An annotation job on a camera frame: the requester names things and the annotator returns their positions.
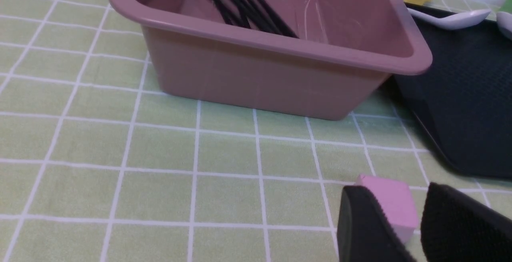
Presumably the black plastic tray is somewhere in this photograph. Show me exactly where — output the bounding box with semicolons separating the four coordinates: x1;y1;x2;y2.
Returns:
394;18;512;180

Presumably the green checkered tablecloth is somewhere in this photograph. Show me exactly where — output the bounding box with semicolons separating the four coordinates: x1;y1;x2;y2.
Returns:
0;0;511;262

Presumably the white spoon centre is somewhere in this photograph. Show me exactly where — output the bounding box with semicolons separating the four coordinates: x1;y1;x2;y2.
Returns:
496;11;512;41

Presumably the white spoon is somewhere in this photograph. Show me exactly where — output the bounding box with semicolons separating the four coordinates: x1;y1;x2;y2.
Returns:
407;8;491;30
496;11;512;41

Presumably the pink plastic bin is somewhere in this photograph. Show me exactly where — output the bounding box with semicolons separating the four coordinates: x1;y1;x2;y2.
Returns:
109;0;433;120

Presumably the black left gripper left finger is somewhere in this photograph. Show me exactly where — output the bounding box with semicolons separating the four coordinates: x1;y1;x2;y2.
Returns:
338;186;415;262

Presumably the white spoon far left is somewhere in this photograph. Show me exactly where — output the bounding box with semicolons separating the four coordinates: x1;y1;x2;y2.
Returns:
407;8;491;30

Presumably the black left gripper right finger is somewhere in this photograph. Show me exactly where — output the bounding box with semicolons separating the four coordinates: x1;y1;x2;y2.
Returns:
421;182;512;262

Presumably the pink cube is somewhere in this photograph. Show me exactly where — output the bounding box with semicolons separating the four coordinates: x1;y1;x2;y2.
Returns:
355;174;420;244

